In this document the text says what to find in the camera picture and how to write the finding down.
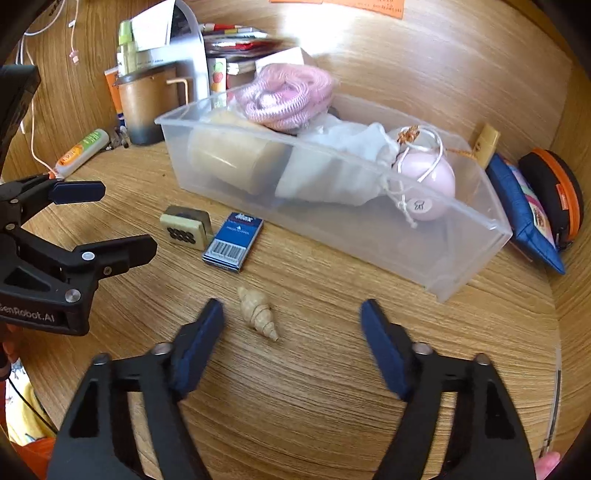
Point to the white bottle orange label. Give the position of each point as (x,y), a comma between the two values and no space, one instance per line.
(81,154)

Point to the orange sticky note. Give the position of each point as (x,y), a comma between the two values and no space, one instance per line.
(369,7)

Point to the fruit print box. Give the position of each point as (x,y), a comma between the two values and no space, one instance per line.
(217,76)

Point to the person's left hand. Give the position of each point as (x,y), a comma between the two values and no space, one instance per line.
(3,344)

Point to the cream block black dot pattern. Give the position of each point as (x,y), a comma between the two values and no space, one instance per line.
(184,228)

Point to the beige seashell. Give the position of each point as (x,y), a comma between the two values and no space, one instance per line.
(256,311)

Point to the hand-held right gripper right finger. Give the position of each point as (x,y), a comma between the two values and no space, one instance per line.
(383,346)

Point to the person's right hand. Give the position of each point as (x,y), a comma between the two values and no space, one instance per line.
(547,466)

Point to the blue staple box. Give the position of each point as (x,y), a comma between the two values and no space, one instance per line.
(233,242)

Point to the black orange round case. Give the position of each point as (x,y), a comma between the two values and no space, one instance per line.
(549,194)

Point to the yellow printed cloth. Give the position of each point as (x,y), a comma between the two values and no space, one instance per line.
(25,415)

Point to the orange cloth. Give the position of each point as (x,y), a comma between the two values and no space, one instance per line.
(39,461)

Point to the handwritten white paper sheet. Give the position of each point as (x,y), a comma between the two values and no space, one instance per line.
(152,27)

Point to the yellow-green spray bottle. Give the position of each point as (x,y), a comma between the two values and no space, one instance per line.
(125,41)

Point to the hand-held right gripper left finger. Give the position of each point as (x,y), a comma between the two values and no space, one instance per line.
(203,341)

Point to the pink round device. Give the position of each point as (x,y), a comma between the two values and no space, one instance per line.
(429,184)

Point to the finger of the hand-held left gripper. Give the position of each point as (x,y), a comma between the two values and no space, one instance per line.
(124,251)
(78,192)

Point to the wooden desktop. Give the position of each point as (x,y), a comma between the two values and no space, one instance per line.
(323,415)

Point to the brown mug lid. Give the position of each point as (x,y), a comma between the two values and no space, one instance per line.
(143,77)

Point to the blue zip pouch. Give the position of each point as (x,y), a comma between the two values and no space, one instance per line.
(521,212)

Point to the clear plastic bin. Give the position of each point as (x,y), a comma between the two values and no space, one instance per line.
(461,258)

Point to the brown ceramic mug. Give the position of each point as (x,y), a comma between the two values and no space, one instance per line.
(147,110)

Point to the orange tube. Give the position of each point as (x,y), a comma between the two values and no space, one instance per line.
(111,92)

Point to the wooden stamp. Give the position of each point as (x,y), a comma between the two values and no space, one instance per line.
(485,145)

